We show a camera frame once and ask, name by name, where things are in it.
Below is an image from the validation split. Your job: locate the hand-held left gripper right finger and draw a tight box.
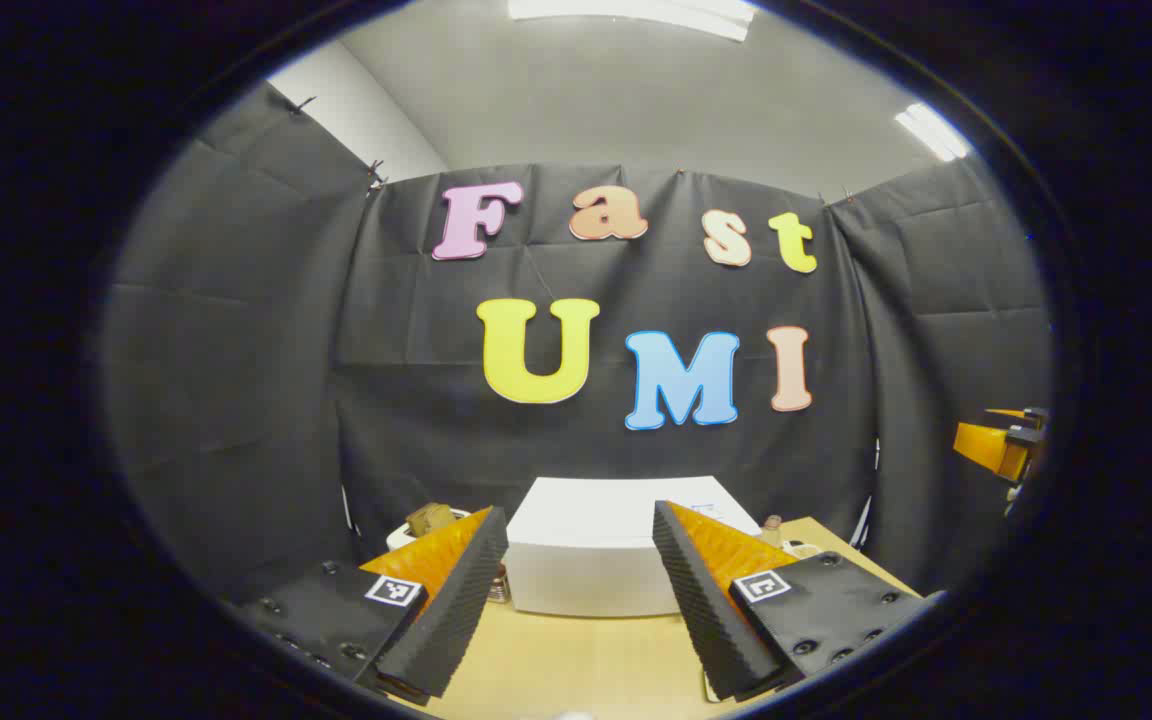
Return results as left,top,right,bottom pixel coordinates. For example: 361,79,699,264
652,500,929,703

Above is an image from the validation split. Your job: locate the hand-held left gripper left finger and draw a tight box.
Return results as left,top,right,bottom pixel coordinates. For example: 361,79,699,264
231,506,510,706

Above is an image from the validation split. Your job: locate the white microwave oven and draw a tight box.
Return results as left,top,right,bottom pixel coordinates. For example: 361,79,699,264
506,476,769,618

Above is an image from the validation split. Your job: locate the white toaster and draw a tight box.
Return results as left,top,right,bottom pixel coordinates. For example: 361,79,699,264
386,518,472,552

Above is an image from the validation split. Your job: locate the brown toast slice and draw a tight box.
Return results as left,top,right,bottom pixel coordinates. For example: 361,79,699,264
406,503,458,537

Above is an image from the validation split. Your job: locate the long ceiling light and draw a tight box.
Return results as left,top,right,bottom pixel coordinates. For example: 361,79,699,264
508,0,757,43
894,103,973,162

